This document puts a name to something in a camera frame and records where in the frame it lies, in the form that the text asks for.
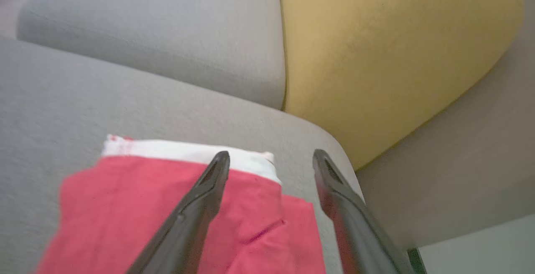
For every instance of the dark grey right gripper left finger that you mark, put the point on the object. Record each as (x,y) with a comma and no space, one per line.
(188,224)

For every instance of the large yellow sofa back cushion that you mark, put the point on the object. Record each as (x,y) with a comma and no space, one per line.
(376,57)

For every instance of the red jersey with number 3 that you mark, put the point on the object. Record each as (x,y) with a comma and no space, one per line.
(117,207)

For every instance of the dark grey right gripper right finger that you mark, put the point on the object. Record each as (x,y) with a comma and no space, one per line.
(359,236)

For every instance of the grey fabric sofa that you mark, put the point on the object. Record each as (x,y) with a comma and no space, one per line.
(62,111)

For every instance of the grey sofa seat cushion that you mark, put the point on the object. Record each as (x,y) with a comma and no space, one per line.
(167,27)

